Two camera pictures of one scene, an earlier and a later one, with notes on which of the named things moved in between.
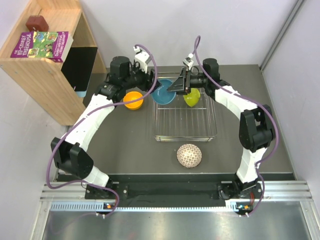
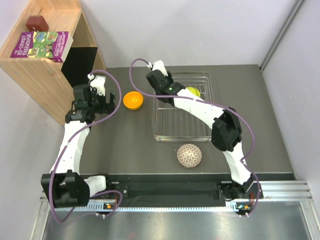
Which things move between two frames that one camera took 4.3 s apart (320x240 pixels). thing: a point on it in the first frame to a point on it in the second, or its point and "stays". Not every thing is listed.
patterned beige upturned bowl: (189, 155) stays
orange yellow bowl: (132, 95) stays
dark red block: (37, 23) stays
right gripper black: (179, 84) to (169, 78)
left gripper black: (147, 85) to (106, 108)
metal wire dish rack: (177, 121) stays
